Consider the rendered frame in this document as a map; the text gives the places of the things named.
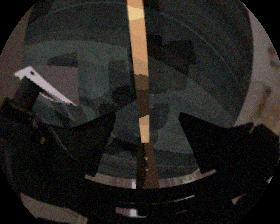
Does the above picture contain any long wooden rail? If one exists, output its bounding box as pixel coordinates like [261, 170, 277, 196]
[127, 0, 149, 143]

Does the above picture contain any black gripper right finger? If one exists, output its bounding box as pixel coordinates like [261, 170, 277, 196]
[177, 112, 254, 175]

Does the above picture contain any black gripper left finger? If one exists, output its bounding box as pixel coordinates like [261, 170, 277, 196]
[36, 112, 116, 177]

